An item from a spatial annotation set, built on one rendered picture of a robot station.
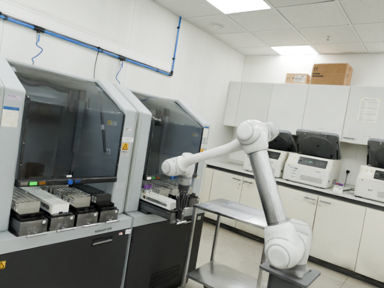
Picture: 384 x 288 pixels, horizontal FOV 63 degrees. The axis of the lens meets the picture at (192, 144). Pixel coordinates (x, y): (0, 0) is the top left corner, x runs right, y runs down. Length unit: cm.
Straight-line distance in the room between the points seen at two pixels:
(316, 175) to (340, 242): 79
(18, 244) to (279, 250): 124
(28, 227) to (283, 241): 123
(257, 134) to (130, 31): 228
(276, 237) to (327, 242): 256
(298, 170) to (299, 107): 89
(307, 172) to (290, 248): 260
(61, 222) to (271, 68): 408
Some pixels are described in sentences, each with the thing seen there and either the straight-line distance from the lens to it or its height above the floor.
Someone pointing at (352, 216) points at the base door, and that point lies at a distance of 403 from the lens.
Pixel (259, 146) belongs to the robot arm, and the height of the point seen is 135.
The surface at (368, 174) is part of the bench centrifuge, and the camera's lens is 400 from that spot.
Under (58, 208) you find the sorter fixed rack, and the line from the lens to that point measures 186.
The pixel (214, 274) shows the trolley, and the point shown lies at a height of 28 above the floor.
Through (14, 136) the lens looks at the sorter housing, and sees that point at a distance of 172.
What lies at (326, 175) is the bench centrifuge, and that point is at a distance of 406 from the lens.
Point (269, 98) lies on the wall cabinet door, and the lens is 469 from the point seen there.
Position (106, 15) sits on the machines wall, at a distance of 339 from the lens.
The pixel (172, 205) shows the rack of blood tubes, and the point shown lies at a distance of 214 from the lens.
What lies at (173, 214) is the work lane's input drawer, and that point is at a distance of 212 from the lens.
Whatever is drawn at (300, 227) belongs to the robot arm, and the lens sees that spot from 179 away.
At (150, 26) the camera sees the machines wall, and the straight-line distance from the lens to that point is 376.
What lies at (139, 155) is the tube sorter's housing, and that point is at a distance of 218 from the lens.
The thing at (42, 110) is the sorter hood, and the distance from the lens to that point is 175.
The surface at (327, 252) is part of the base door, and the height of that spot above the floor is 19.
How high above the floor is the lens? 138
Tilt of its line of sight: 3 degrees down
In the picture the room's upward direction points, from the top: 9 degrees clockwise
